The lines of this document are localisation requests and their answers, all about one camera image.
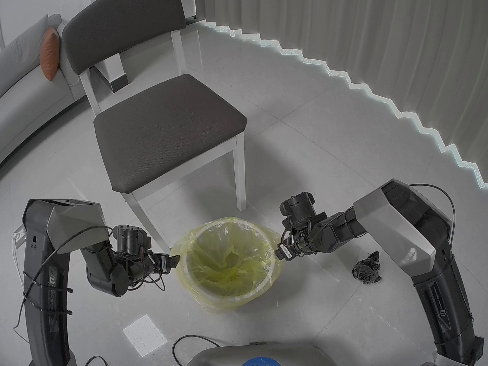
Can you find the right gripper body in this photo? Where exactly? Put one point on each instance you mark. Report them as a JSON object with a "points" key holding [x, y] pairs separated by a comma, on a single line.
{"points": [[303, 242]]}

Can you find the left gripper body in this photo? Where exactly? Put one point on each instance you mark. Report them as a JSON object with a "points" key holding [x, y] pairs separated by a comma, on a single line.
{"points": [[146, 265]]}

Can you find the black plastic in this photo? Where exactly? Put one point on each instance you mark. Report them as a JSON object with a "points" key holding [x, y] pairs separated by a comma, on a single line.
{"points": [[366, 269]]}

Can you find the yellow plastic bag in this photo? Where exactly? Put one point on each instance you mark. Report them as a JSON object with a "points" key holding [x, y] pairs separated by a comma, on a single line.
{"points": [[228, 265]]}

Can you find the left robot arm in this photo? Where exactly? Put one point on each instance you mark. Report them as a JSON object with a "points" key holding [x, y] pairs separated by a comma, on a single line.
{"points": [[64, 219]]}

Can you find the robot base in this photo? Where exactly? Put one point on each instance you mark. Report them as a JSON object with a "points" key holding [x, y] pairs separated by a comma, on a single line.
{"points": [[228, 357]]}

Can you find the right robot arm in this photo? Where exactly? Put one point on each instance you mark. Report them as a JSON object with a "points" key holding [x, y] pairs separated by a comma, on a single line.
{"points": [[392, 219]]}

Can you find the pale grey trash bin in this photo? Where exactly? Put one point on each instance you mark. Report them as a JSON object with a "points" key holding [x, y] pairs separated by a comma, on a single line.
{"points": [[236, 295]]}

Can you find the grey padded white chair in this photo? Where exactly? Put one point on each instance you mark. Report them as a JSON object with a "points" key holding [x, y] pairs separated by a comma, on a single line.
{"points": [[164, 135]]}

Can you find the pale grey sofa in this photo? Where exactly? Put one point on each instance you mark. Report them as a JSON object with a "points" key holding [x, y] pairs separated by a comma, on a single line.
{"points": [[23, 101]]}

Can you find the white curtain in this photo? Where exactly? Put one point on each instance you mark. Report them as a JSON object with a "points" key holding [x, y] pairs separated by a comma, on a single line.
{"points": [[362, 32]]}

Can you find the orange cushion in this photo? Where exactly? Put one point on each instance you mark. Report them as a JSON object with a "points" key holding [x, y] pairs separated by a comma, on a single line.
{"points": [[50, 55]]}

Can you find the pale grey cushion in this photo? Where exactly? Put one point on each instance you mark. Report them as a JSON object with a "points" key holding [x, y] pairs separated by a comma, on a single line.
{"points": [[26, 44]]}

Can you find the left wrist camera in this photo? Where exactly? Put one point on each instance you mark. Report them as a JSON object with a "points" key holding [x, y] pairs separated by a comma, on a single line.
{"points": [[164, 263]]}

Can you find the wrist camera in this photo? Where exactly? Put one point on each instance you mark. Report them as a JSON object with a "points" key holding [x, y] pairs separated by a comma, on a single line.
{"points": [[284, 252], [164, 263]]}

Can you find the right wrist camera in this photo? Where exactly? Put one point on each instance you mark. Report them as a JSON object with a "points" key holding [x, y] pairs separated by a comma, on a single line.
{"points": [[284, 252]]}

